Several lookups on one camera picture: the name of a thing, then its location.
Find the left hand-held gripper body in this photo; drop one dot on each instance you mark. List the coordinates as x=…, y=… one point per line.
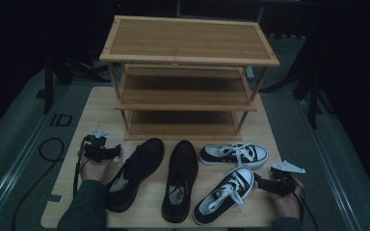
x=96, y=150

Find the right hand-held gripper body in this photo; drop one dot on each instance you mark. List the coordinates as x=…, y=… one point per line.
x=282, y=184

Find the black shoe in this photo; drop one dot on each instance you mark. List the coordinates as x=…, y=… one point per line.
x=138, y=166
x=181, y=173

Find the black and white sneaker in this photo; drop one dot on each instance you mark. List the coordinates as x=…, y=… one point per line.
x=218, y=155
x=228, y=192

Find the wooden shoe rack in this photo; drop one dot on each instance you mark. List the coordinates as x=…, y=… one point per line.
x=186, y=38

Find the person's right hand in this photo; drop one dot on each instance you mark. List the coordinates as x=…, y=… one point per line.
x=285, y=205

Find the person's left hand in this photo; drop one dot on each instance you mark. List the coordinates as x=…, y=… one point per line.
x=93, y=171

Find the grey tape strip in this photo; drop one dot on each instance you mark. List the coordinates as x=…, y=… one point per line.
x=54, y=198

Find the black metal stand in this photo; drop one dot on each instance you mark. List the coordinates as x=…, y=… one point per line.
x=313, y=102
x=48, y=86

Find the black tripod stand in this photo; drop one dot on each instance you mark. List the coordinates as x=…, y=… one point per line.
x=77, y=69

